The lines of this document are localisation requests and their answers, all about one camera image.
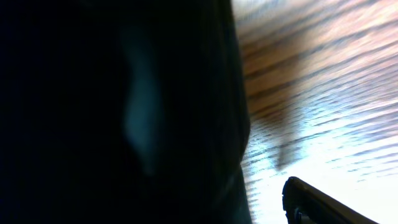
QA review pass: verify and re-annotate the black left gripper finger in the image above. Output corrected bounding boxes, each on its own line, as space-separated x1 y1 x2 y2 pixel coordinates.
282 176 376 224

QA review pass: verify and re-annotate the plain black t-shirt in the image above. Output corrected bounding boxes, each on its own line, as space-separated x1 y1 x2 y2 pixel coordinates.
1 1 252 223

